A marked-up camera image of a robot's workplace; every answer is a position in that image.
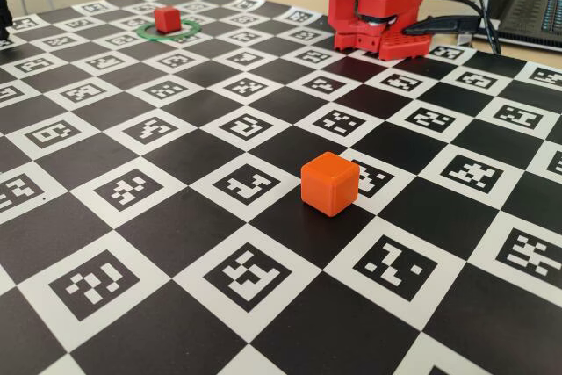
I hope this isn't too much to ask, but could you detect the black stand base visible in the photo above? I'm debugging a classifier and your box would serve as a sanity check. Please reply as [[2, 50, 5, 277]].
[[0, 0, 14, 40]]

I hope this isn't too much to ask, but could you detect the green ring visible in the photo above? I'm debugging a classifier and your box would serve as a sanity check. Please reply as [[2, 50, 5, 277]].
[[135, 18, 201, 41]]

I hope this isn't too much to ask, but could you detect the orange cube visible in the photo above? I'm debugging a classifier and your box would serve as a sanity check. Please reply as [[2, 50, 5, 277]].
[[300, 151, 361, 218]]

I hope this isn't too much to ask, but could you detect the black white marker mat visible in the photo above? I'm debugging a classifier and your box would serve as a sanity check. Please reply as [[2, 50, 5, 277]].
[[0, 0, 562, 375]]

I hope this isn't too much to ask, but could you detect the black table clamp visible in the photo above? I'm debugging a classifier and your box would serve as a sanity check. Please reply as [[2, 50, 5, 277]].
[[402, 14, 482, 38]]

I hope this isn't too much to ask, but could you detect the dark laptop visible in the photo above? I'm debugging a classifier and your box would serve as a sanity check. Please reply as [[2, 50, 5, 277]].
[[485, 0, 562, 54]]

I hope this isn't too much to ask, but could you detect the red cube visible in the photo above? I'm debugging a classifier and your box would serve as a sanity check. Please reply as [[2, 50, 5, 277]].
[[154, 6, 182, 34]]

